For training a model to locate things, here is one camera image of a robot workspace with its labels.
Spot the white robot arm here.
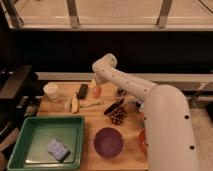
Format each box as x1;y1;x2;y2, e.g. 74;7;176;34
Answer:
92;54;199;171

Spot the purple bowl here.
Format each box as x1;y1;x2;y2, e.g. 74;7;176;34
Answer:
93;127;124;158

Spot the red bowl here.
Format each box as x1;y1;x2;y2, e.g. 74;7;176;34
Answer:
138;129;147;155

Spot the black rectangular block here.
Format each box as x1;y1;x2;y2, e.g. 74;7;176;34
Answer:
77;84;88;99

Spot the yellow banana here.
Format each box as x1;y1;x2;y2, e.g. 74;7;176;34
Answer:
65;94;79;114

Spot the bunch of dark grapes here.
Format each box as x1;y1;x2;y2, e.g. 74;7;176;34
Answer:
109;107;127;125

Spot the white cup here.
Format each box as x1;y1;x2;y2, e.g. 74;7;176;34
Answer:
43;83;58;100

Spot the blue grey cloth toy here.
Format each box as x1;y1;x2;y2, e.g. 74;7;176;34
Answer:
129;99;144;112

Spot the wooden board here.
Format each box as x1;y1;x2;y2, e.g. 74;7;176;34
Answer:
36;81;155;171

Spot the blue sponge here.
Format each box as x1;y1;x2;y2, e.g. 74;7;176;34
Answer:
47;139;70;162

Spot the black chair at left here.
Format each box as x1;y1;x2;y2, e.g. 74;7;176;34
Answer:
0;66;38;131

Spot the green plastic tray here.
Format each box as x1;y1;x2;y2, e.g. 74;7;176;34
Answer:
7;116;84;171

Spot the black handled brush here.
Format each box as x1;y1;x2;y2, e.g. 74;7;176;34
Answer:
104;88;127;115

